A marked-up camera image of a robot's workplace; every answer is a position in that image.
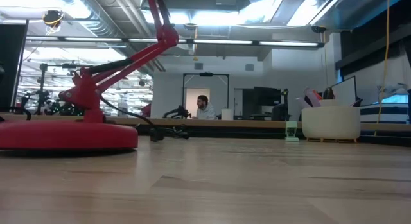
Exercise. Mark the white cylinder cup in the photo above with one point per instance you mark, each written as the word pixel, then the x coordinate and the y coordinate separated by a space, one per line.
pixel 227 114

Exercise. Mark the black monitor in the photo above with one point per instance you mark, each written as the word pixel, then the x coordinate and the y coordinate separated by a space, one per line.
pixel 266 95

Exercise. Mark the black background robot arm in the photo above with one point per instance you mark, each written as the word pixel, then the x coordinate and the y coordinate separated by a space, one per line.
pixel 180 112

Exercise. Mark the lilac plastic tool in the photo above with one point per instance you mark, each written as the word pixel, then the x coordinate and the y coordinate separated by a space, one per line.
pixel 309 97

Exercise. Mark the white ribbed pen cup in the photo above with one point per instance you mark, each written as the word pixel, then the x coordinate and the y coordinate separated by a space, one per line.
pixel 330 123

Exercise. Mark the white screen panel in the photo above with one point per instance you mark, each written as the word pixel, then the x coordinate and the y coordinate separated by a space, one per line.
pixel 345 92

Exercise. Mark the pink marker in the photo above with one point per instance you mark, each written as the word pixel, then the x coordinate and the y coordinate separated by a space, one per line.
pixel 318 95

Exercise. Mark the person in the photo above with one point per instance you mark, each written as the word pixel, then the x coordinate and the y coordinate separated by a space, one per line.
pixel 205 111

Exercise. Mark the black background station frame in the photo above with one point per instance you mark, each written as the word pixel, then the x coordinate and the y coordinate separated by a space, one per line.
pixel 205 74

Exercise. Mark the red desk lamp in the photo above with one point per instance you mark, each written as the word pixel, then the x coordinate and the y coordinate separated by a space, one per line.
pixel 64 134

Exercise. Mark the black overhead camera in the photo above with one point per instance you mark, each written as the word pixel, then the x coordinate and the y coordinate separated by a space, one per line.
pixel 53 18

